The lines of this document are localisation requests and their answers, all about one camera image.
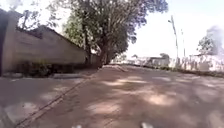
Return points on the bare tree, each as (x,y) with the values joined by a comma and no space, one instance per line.
(25,20)

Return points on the large tree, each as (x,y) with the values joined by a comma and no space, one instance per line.
(87,50)
(104,55)

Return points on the pale raised kerb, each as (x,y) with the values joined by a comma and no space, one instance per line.
(66,76)

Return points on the white wall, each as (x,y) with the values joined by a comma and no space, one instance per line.
(206,62)

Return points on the grey concrete wall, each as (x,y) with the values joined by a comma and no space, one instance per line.
(43,50)

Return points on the reddish paved sidewalk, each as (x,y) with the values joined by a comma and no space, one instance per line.
(26,96)

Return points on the stone kerb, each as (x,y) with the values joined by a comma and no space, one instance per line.
(50,104)

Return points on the utility pole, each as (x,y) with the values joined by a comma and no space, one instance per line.
(183,46)
(175,40)

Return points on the low buildings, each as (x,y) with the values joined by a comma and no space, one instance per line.
(156,61)

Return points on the grass verge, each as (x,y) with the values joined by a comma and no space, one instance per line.
(200,72)

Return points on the reddish brown road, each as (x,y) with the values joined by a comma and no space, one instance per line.
(133,100)

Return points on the low bushes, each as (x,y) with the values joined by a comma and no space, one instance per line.
(36,69)

